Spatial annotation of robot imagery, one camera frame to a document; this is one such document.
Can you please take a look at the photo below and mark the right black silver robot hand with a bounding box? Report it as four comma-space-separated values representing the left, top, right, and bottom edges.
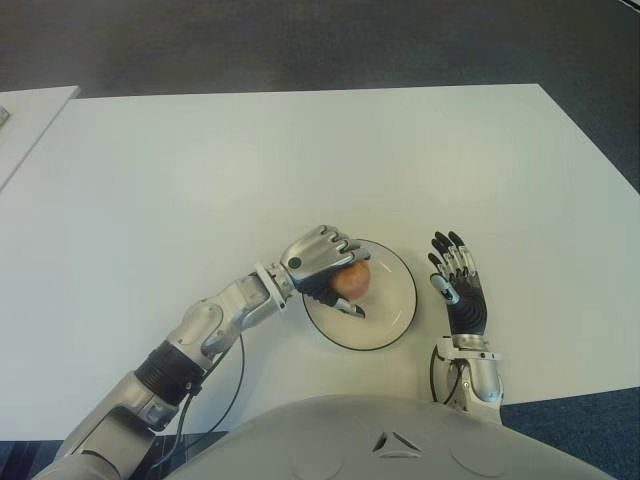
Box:
427, 230, 489, 337

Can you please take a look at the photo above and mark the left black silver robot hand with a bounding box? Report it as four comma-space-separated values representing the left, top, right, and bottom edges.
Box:
279, 224, 374, 320

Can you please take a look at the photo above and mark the red yellow apple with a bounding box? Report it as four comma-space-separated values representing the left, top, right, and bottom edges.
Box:
332, 262, 372, 301

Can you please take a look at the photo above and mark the white plate with black rim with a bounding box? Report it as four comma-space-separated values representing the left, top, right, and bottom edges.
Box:
299, 238, 419, 351

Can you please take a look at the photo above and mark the grey robot torso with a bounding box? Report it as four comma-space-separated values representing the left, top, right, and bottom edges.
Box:
172, 393, 640, 480

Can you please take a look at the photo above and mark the white side table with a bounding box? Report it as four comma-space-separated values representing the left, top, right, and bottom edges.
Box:
0, 85, 81, 194

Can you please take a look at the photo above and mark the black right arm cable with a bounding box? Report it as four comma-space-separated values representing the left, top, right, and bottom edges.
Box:
428, 357, 466, 406

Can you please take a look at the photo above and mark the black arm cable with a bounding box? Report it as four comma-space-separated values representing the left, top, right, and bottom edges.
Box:
428, 357, 466, 406
149, 334, 247, 471

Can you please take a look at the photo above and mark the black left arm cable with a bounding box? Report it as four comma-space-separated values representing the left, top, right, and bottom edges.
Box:
149, 334, 247, 471

